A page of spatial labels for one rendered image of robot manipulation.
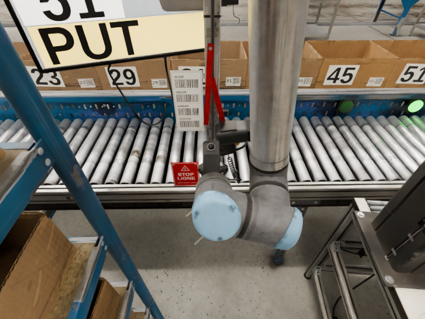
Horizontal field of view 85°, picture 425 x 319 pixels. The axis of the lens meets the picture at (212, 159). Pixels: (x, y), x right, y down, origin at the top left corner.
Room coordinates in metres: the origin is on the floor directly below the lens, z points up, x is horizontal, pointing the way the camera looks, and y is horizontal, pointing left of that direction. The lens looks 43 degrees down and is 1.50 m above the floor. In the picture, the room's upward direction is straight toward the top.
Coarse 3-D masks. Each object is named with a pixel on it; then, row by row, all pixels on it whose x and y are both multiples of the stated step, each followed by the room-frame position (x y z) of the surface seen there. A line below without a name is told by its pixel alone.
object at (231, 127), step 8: (232, 120) 0.60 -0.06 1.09; (240, 120) 0.60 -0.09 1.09; (248, 120) 0.61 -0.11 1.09; (216, 128) 0.58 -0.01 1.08; (224, 128) 0.57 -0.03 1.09; (232, 128) 0.56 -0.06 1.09; (240, 128) 0.56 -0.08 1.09; (248, 128) 0.56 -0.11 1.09; (216, 136) 0.55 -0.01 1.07; (224, 136) 0.55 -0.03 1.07; (232, 136) 0.55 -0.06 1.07; (240, 136) 0.55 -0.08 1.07; (248, 136) 0.55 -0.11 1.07; (224, 144) 0.55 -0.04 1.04; (232, 144) 0.56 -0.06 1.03; (224, 152) 0.56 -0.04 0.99; (232, 152) 0.56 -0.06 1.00
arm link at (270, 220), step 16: (256, 192) 0.32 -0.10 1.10; (272, 192) 0.31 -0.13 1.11; (256, 208) 0.26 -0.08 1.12; (272, 208) 0.27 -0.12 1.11; (288, 208) 0.28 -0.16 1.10; (256, 224) 0.24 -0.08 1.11; (272, 224) 0.24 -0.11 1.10; (288, 224) 0.24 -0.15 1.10; (256, 240) 0.22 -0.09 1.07; (272, 240) 0.22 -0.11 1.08; (288, 240) 0.22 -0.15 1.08
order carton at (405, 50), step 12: (384, 48) 1.37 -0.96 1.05; (396, 48) 1.52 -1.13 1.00; (408, 48) 1.52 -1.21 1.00; (420, 48) 1.52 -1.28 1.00; (408, 60) 1.23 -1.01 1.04; (420, 60) 1.23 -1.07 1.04; (396, 72) 1.23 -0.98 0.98; (396, 84) 1.23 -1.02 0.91; (408, 84) 1.23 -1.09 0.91; (420, 84) 1.23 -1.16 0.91
